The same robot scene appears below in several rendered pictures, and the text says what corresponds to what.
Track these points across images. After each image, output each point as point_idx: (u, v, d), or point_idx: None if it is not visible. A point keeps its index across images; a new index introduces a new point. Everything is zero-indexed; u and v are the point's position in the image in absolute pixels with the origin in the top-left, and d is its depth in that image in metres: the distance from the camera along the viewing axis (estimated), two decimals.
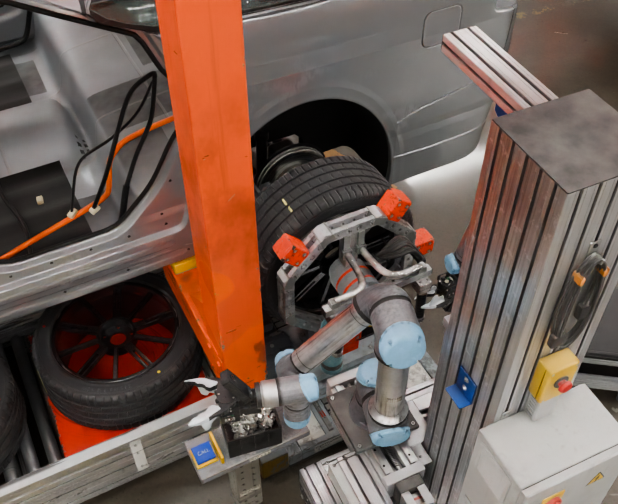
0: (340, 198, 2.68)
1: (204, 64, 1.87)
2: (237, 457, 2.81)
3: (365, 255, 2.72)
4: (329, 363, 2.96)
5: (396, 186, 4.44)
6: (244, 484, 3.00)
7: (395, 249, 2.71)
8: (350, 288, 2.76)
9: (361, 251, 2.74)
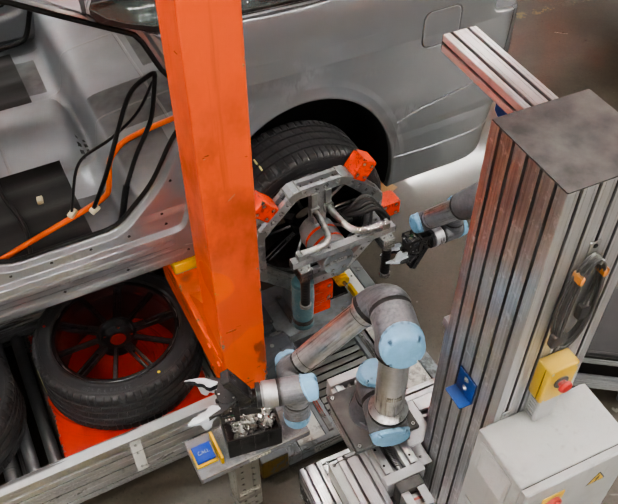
0: (308, 158, 2.83)
1: (204, 64, 1.87)
2: (237, 457, 2.81)
3: (332, 212, 2.87)
4: (300, 318, 3.10)
5: (396, 186, 4.44)
6: (244, 484, 3.00)
7: (360, 206, 2.85)
8: (318, 244, 2.91)
9: (328, 209, 2.88)
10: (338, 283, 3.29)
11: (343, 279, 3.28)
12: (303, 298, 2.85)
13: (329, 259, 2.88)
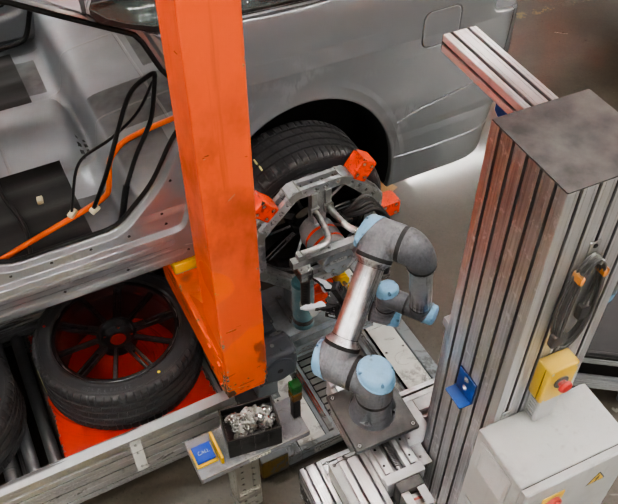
0: (308, 158, 2.83)
1: (204, 64, 1.87)
2: (237, 457, 2.81)
3: (332, 212, 2.87)
4: (300, 318, 3.10)
5: (396, 186, 4.44)
6: (244, 484, 3.00)
7: (360, 206, 2.85)
8: (318, 244, 2.91)
9: (328, 209, 2.88)
10: None
11: (343, 279, 3.28)
12: (303, 298, 2.85)
13: (329, 259, 2.88)
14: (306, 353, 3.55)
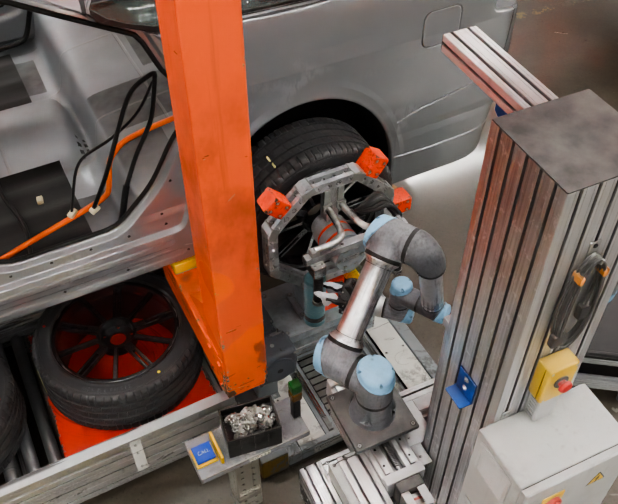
0: (321, 155, 2.84)
1: (204, 64, 1.87)
2: (237, 457, 2.81)
3: (345, 209, 2.88)
4: (312, 315, 3.11)
5: (396, 186, 4.44)
6: (244, 484, 3.00)
7: (373, 203, 2.87)
8: (331, 241, 2.92)
9: (341, 206, 2.89)
10: None
11: (354, 276, 3.29)
12: (316, 294, 2.86)
13: (342, 256, 2.90)
14: (307, 354, 3.55)
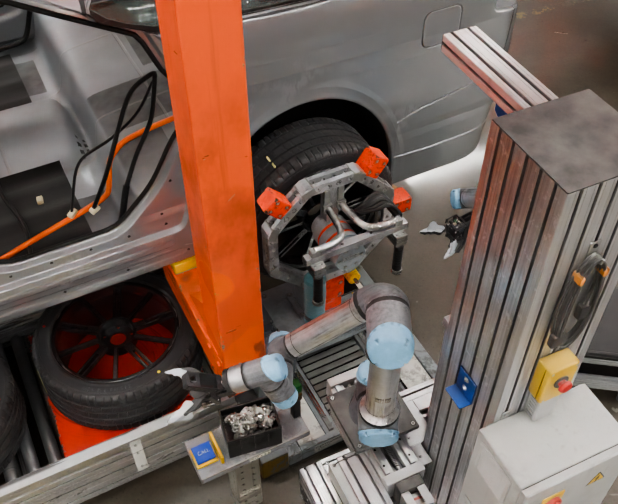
0: (321, 155, 2.84)
1: (204, 64, 1.87)
2: (237, 457, 2.81)
3: (345, 209, 2.88)
4: (312, 315, 3.11)
5: (396, 186, 4.44)
6: (244, 484, 3.00)
7: (373, 203, 2.87)
8: (331, 241, 2.92)
9: (341, 206, 2.89)
10: (349, 280, 3.30)
11: (354, 276, 3.29)
12: (316, 294, 2.86)
13: (342, 256, 2.90)
14: (307, 354, 3.55)
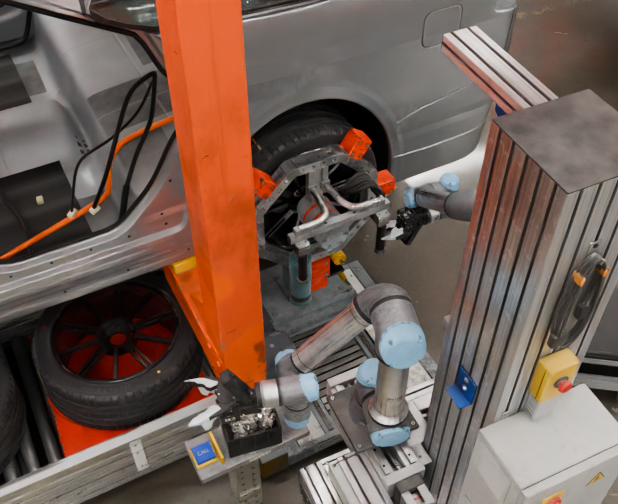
0: (305, 137, 2.91)
1: (204, 64, 1.87)
2: (237, 457, 2.81)
3: (329, 189, 2.95)
4: (298, 294, 3.19)
5: (396, 186, 4.44)
6: (244, 484, 3.00)
7: (356, 183, 2.94)
8: None
9: (325, 186, 2.97)
10: (335, 261, 3.37)
11: (340, 257, 3.37)
12: (300, 273, 2.93)
13: (326, 235, 2.97)
14: (295, 335, 3.62)
